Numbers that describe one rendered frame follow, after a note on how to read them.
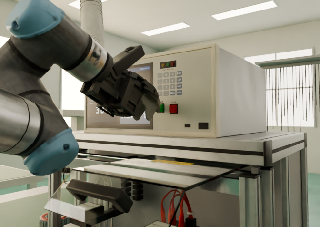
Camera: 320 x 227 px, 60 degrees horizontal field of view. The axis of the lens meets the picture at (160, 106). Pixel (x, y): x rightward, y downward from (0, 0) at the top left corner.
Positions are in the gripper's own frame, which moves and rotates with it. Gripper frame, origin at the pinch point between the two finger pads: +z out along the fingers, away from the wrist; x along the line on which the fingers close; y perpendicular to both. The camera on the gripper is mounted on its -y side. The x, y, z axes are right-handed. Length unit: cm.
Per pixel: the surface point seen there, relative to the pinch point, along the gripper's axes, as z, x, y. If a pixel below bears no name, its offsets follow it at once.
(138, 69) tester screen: -2.5, -7.1, -9.5
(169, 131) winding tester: 4.3, 2.7, 4.9
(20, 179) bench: 61, -153, 21
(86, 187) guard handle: -18.8, 7.9, 23.1
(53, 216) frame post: 12, -38, 31
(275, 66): 285, -57, -210
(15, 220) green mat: 22, -74, 38
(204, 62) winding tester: -2.3, 12.0, -9.2
